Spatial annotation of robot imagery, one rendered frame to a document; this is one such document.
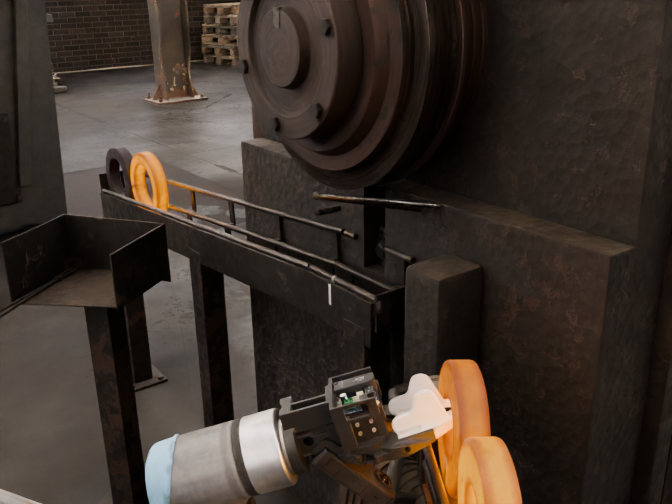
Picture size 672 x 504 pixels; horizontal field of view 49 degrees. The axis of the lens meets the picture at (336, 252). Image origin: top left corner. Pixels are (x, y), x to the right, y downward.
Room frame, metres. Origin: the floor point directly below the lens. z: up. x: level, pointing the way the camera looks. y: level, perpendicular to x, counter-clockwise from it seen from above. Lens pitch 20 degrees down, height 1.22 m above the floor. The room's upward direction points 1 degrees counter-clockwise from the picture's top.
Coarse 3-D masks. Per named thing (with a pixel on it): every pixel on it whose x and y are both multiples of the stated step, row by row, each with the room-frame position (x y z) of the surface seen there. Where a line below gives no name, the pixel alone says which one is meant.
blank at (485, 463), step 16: (464, 448) 0.63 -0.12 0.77; (480, 448) 0.59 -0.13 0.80; (496, 448) 0.59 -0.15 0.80; (464, 464) 0.62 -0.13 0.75; (480, 464) 0.57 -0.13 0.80; (496, 464) 0.57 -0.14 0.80; (512, 464) 0.57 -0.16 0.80; (464, 480) 0.62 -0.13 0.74; (480, 480) 0.56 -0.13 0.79; (496, 480) 0.55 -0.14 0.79; (512, 480) 0.55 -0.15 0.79; (464, 496) 0.62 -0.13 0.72; (480, 496) 0.55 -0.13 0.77; (496, 496) 0.54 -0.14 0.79; (512, 496) 0.54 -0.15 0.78
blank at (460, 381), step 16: (448, 368) 0.75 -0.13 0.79; (464, 368) 0.74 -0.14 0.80; (448, 384) 0.75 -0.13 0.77; (464, 384) 0.71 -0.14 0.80; (480, 384) 0.71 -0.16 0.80; (464, 400) 0.69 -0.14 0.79; (480, 400) 0.69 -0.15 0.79; (464, 416) 0.68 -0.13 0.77; (480, 416) 0.68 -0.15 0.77; (448, 432) 0.76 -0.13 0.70; (464, 432) 0.67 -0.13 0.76; (480, 432) 0.67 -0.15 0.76; (448, 448) 0.74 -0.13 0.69; (448, 464) 0.72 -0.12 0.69; (448, 480) 0.71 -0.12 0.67
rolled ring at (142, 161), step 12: (144, 156) 1.95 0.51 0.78; (132, 168) 2.02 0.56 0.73; (144, 168) 2.02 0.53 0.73; (156, 168) 1.92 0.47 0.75; (132, 180) 2.03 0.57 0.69; (144, 180) 2.03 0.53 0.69; (156, 180) 1.90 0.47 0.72; (144, 192) 2.02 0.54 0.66; (156, 192) 1.89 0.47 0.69; (156, 204) 1.90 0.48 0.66
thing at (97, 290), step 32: (64, 224) 1.61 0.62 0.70; (96, 224) 1.59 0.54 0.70; (128, 224) 1.56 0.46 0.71; (160, 224) 1.54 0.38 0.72; (32, 256) 1.50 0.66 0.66; (64, 256) 1.60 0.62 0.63; (96, 256) 1.59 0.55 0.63; (128, 256) 1.40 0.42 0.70; (160, 256) 1.51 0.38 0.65; (32, 288) 1.49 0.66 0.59; (64, 288) 1.49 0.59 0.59; (96, 288) 1.47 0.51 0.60; (128, 288) 1.39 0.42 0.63; (96, 320) 1.45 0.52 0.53; (96, 352) 1.45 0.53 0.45; (128, 352) 1.49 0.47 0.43; (96, 384) 1.45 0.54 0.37; (128, 384) 1.47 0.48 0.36; (128, 416) 1.46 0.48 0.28; (128, 448) 1.44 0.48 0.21; (128, 480) 1.44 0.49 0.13
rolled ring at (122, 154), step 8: (112, 152) 2.12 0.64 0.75; (120, 152) 2.08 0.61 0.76; (128, 152) 2.09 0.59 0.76; (112, 160) 2.14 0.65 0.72; (120, 160) 2.07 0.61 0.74; (128, 160) 2.07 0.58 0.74; (112, 168) 2.16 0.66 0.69; (128, 168) 2.05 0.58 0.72; (112, 176) 2.16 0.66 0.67; (128, 176) 2.04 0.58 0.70; (112, 184) 2.16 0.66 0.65; (120, 184) 2.17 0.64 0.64; (128, 184) 2.04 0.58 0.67; (120, 192) 2.15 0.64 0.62; (128, 192) 2.05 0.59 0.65
